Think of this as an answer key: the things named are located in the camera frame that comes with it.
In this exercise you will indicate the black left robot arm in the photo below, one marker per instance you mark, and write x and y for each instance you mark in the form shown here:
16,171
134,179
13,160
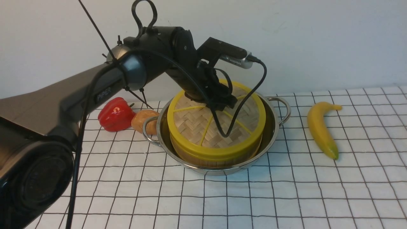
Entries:
42,131

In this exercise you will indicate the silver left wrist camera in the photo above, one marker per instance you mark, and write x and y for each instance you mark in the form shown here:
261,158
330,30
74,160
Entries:
213,50

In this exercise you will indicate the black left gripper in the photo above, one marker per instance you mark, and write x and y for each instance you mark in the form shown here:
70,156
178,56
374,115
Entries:
208,85

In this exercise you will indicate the yellow banana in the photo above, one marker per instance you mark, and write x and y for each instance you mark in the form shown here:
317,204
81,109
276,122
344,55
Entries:
319,131

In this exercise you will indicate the red bell pepper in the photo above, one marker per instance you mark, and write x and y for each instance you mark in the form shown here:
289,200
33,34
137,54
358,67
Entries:
116,115

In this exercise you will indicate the yellow woven bamboo steamer lid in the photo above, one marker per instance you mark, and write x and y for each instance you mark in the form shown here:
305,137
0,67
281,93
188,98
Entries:
192,124

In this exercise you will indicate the brown potato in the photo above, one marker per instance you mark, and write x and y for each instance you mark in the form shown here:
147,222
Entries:
139,119

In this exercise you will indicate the yellow bamboo steamer basket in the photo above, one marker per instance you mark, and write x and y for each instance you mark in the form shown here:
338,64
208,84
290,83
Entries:
225,158

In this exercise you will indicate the white black grid tablecloth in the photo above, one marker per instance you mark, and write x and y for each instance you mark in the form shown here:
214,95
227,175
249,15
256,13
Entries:
127,183

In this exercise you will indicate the stainless steel pot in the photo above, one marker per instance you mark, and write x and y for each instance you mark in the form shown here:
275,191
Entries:
270,134

